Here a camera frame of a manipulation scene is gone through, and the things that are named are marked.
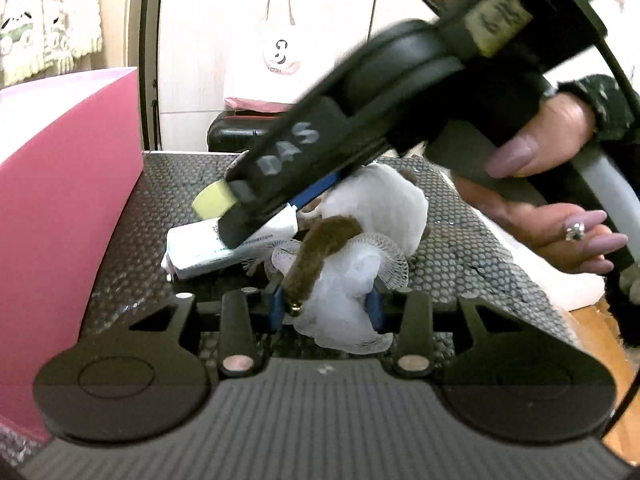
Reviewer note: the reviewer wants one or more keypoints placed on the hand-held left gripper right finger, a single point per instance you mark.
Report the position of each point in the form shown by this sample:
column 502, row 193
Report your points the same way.
column 375, row 310

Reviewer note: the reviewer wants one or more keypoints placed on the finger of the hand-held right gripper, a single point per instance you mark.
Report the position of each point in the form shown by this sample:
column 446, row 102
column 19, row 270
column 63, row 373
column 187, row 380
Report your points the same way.
column 312, row 195
column 285, row 160

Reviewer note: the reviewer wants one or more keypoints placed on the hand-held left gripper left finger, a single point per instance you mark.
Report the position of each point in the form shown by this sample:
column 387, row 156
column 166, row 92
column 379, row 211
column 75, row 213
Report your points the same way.
column 276, row 312

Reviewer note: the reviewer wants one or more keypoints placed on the white mesh bath puff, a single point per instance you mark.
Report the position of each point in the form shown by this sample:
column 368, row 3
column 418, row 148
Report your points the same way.
column 345, row 305

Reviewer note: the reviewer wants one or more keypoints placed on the green sponge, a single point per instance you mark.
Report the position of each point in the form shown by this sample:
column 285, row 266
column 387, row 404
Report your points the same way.
column 215, row 202

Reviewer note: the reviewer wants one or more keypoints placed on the white tube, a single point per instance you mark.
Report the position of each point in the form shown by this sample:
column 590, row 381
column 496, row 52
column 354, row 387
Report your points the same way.
column 200, row 255

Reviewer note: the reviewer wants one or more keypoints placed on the pink cardboard shoe box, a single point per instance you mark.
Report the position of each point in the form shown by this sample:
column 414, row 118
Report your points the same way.
column 60, row 185

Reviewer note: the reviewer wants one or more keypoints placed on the person's right hand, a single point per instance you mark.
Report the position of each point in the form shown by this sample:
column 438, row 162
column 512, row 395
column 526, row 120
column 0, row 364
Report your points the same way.
column 545, row 130

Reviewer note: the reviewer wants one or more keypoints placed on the black suitcase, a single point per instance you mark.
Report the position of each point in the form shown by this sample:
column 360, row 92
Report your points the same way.
column 235, row 130

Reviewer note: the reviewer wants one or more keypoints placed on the pink tote bag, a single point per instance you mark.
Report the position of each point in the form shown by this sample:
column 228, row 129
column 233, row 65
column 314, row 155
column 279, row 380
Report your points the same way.
column 265, row 60

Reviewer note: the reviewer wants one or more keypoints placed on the black bubble mat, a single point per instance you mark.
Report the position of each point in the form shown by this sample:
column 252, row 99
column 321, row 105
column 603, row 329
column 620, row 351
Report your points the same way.
column 150, row 220

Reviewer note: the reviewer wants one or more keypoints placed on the light wood wardrobe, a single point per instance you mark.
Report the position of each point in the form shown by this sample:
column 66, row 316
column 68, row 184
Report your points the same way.
column 200, row 35

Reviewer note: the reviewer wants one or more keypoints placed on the beige cabinet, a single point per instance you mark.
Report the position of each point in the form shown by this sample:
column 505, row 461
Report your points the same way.
column 117, row 10

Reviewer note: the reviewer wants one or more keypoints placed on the dark fuzzy clothing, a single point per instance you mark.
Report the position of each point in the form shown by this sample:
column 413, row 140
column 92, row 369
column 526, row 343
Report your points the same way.
column 622, row 305

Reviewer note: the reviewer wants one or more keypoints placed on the cream fleece jacket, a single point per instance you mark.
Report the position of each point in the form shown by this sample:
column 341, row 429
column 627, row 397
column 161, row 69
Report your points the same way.
column 45, row 15

